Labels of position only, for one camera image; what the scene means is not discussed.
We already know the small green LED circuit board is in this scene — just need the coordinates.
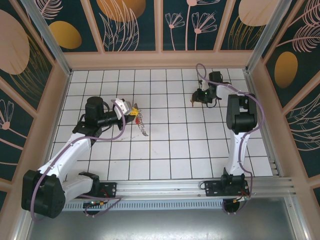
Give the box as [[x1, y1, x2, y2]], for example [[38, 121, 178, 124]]
[[84, 200, 106, 208]]

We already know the grey sheet metal panel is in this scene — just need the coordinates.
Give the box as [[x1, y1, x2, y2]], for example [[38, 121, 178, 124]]
[[24, 208, 305, 240]]

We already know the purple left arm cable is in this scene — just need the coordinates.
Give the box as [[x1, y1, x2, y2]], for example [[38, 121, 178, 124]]
[[31, 99, 126, 222]]

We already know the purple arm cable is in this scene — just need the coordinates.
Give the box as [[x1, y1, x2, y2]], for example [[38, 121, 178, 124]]
[[31, 99, 126, 222], [195, 63, 265, 216]]

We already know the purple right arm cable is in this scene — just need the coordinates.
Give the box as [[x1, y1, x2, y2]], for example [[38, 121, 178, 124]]
[[195, 63, 265, 216]]

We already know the aluminium side rail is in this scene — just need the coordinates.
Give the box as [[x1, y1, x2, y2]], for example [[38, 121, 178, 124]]
[[243, 69, 285, 179]]

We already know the aluminium corner post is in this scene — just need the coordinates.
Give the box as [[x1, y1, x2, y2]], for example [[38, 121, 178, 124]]
[[245, 0, 301, 74], [19, 0, 73, 76]]

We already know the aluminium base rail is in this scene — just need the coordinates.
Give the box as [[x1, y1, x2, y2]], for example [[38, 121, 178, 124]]
[[23, 176, 297, 201]]

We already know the perforated metal cable tray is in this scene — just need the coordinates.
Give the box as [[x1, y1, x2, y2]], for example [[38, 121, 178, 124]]
[[62, 199, 226, 211]]

